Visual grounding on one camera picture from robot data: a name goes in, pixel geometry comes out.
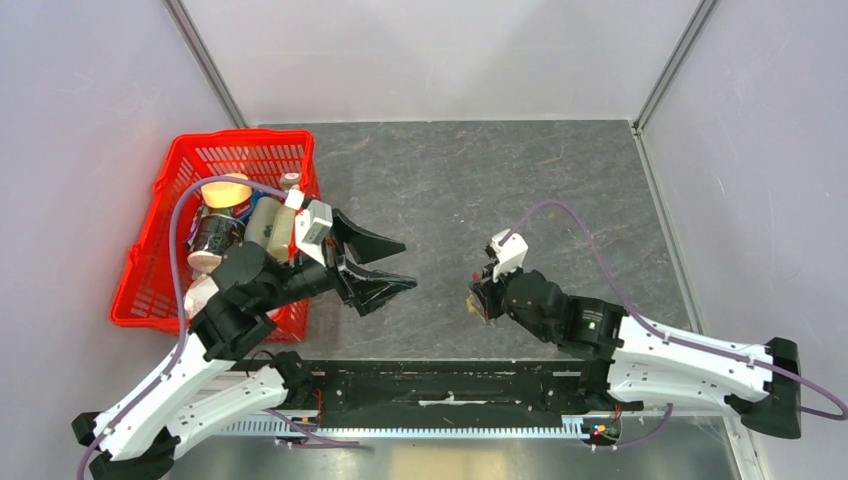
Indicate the white pink round container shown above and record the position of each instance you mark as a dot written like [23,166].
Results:
[203,287]

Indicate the left aluminium corner post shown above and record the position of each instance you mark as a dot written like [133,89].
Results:
[192,37]

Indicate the brass key with yellow tag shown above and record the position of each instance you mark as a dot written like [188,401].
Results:
[474,306]

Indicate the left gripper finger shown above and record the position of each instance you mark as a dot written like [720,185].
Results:
[368,291]
[364,245]

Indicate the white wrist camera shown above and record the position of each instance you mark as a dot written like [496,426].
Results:
[312,224]
[507,250]

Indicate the red plastic basket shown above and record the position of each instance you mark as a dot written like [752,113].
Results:
[145,297]

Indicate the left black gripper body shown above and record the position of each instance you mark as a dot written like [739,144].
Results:
[333,253]

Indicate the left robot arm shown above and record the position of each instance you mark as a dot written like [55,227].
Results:
[144,434]

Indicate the cream bottle with pink cap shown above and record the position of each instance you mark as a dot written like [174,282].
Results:
[282,227]

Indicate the jar with yellow lid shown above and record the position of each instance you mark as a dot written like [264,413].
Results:
[219,223]

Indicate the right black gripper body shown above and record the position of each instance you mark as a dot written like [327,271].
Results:
[494,299]

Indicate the aluminium corner post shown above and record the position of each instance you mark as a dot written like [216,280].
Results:
[691,33]
[192,37]

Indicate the pale green bottle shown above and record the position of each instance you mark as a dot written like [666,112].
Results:
[260,223]

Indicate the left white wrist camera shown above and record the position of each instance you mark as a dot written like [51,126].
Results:
[312,224]

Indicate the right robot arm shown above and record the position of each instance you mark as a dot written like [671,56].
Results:
[648,363]

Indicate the aluminium toothed cable duct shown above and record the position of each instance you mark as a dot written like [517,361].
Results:
[264,425]

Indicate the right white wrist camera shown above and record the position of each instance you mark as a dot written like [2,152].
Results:
[507,250]

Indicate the right aluminium corner post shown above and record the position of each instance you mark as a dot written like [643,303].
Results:
[691,33]

